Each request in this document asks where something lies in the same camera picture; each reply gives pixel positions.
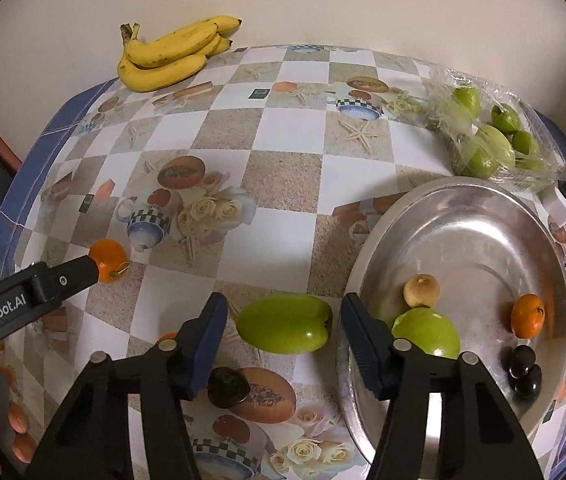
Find large green fruit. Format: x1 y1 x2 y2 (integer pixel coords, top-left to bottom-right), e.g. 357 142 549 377
391 307 461 359
235 295 334 356

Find pile of small green fruits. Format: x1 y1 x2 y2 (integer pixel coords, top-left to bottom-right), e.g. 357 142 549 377
450 85 548 181

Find small tan fruit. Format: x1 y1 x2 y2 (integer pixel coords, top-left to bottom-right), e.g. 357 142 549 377
403 274 440 308

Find round metal plate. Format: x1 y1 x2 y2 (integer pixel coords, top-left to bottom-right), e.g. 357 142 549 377
335 177 566 480

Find yellow banana bunch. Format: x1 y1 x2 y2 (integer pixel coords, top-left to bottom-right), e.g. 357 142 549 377
117 15 243 93

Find clear plastic bag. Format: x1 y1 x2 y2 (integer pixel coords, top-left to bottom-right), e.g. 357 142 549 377
425 65 566 193

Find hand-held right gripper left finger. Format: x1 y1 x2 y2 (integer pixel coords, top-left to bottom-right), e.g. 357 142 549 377
36 292 229 480

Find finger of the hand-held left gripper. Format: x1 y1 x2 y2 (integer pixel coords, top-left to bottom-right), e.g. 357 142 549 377
38 255 101 306

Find dark purple plum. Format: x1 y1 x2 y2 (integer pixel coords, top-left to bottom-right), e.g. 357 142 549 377
514 364 542 401
507 345 536 378
207 366 251 409

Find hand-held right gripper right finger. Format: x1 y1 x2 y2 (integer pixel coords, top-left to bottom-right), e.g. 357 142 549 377
340 292 546 480

